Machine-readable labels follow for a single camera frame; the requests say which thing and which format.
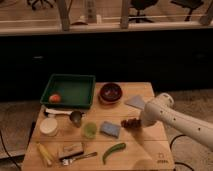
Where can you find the wooden post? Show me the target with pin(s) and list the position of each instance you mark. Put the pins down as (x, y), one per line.
(64, 15)
(124, 20)

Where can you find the wooden post left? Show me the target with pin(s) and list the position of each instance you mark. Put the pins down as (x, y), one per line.
(64, 15)

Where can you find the blue sponge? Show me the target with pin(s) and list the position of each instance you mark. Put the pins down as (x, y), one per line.
(110, 129)

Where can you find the metal cup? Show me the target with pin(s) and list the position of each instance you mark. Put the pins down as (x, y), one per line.
(76, 118)

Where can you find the green plastic tray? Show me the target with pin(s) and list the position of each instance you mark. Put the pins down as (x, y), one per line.
(76, 91)

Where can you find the wooden post middle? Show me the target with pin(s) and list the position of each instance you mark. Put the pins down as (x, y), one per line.
(124, 20)

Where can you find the black office chair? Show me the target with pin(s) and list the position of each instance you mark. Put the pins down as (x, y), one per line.
(141, 5)

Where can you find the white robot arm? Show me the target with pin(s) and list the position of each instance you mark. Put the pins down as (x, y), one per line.
(160, 109)

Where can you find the dark red bowl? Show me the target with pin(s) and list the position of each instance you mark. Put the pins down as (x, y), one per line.
(110, 93)

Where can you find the orange red fruit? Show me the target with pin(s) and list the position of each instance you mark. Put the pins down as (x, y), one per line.
(54, 98)

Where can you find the white round container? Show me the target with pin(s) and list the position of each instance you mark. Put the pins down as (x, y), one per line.
(49, 127)

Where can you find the green pepper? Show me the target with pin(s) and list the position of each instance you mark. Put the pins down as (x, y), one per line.
(112, 149)

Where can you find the small beige box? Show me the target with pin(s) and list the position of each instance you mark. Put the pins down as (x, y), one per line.
(70, 150)

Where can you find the metal fork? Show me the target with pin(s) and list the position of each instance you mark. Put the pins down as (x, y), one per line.
(66, 162)

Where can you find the white handled utensil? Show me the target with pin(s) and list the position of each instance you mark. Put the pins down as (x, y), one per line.
(48, 111)

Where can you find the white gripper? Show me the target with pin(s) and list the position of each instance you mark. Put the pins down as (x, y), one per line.
(147, 120)

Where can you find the yellow corn cob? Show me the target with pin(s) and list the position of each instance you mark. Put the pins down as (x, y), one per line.
(47, 157)

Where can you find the green plastic cup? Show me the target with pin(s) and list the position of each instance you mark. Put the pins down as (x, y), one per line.
(89, 130)

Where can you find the grey cloth square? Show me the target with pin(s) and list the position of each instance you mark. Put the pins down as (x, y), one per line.
(136, 102)

